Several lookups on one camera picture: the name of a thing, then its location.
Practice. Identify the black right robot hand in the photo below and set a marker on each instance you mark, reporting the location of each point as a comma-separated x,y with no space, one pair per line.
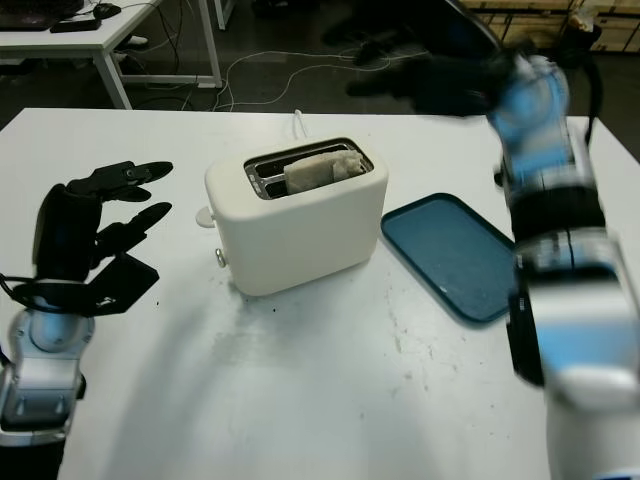
450,82

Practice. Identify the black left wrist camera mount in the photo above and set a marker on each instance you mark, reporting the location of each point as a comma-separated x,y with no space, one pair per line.
125,280

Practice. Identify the pale bread slice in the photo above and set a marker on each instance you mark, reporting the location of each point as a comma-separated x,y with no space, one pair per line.
315,172

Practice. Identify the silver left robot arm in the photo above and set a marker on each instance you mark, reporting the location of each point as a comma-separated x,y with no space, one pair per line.
40,380

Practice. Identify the blue rectangular tray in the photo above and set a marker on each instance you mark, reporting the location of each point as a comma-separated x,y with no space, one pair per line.
450,250

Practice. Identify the cream white two-slot toaster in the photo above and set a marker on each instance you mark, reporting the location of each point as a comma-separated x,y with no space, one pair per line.
300,235

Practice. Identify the black laptop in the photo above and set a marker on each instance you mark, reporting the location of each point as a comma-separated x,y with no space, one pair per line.
30,15

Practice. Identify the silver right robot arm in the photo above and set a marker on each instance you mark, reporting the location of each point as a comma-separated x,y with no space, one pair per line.
575,310

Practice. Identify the white sneaker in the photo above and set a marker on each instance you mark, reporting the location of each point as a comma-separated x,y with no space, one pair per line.
136,41

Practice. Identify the black waste bin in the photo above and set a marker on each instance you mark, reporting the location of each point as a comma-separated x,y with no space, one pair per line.
580,45

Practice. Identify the white office desk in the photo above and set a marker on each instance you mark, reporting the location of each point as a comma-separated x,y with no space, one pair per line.
120,25

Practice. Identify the black computer mouse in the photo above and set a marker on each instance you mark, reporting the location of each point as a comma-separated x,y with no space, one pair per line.
106,10

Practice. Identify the light wooden shipping crate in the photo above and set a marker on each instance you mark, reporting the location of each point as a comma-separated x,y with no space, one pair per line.
622,25
520,22

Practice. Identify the flat black phone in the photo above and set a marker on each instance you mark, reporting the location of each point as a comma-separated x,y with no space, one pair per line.
75,26

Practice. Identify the white metal table leg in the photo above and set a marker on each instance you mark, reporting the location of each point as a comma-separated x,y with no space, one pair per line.
224,14

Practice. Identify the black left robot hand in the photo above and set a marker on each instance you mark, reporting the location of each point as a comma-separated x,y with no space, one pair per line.
65,235

